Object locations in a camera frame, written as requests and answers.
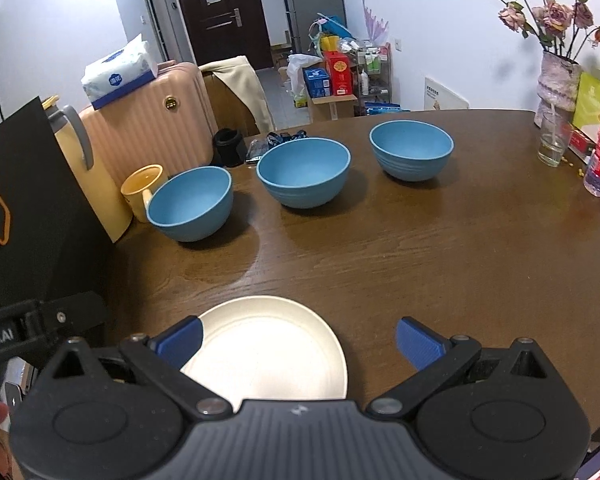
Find silver foil packet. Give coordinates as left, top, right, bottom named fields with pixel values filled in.
left=245, top=139, right=272, bottom=165

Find cream plate left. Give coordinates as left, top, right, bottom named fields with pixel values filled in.
left=181, top=296, right=348, bottom=410

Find blue box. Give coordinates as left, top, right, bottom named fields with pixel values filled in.
left=303, top=67, right=332, bottom=99

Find black cylindrical cup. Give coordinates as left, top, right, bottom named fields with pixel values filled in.
left=213, top=128, right=247, bottom=168

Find beige coat on chair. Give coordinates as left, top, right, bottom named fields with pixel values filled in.
left=199, top=55, right=275, bottom=133

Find white board against wall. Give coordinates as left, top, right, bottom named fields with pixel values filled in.
left=424, top=77, right=469, bottom=110

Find tissue pack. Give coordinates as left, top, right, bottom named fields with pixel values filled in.
left=81, top=35, right=158, bottom=110

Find yellow mug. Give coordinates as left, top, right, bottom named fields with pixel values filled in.
left=120, top=164, right=168, bottom=223

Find wooden chair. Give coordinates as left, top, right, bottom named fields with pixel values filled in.
left=202, top=73, right=260, bottom=136

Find red box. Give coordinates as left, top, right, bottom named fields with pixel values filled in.
left=324, top=51, right=353, bottom=96

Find pink ribbed suitcase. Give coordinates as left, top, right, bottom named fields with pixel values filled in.
left=80, top=62, right=218, bottom=185

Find yellow green snack bag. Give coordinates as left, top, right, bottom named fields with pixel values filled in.
left=572, top=72, right=600, bottom=142

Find blue bowl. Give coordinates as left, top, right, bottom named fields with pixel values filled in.
left=257, top=138, right=352, bottom=209
left=142, top=166, right=234, bottom=243
left=368, top=120, right=455, bottom=182

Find white plastic bag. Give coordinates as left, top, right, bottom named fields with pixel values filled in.
left=286, top=54, right=323, bottom=107

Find dried pink roses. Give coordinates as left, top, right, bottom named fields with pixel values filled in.
left=498, top=0, right=600, bottom=62

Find yellow thermos jug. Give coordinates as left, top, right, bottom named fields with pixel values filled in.
left=42, top=96, right=132, bottom=243

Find black cardboard box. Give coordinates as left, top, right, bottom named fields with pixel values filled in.
left=0, top=99, right=114, bottom=307

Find clear drinking glass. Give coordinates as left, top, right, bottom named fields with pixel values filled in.
left=538, top=112, right=572, bottom=168

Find metal storage rack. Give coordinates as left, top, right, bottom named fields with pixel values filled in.
left=352, top=40, right=392, bottom=106

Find dark entrance door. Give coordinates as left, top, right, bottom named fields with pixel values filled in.
left=178, top=0, right=273, bottom=70

